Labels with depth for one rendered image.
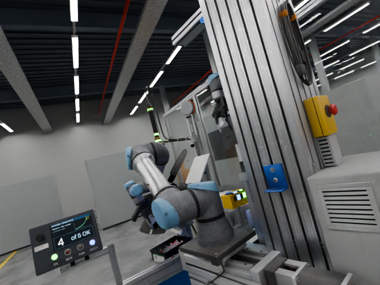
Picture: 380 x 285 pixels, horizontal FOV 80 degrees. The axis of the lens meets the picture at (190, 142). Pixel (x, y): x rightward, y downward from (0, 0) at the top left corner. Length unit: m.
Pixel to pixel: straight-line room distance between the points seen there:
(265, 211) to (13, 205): 8.31
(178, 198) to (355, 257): 0.54
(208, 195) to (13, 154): 13.52
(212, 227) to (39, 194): 8.01
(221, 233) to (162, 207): 0.25
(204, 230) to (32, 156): 13.32
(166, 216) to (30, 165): 13.26
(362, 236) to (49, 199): 8.40
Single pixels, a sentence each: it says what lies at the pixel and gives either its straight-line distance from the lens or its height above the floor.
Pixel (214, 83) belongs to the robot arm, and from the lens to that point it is 1.43.
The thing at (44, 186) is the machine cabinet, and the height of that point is 1.64.
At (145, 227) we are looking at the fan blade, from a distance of 1.77.
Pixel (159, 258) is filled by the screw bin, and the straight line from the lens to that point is 1.54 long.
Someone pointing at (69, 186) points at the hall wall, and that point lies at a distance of 13.73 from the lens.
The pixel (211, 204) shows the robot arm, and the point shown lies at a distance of 0.89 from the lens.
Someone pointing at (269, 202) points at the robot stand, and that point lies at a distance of 0.91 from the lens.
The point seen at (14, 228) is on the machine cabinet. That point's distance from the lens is 8.87.
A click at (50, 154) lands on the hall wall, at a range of 13.91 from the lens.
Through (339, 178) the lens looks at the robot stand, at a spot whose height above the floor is 1.22.
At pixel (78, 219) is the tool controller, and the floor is 1.23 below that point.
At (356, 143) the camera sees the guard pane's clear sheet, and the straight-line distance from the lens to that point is 1.53.
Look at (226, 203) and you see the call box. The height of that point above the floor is 1.02.
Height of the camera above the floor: 1.38
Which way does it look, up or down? 3 degrees up
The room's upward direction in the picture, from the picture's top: 15 degrees counter-clockwise
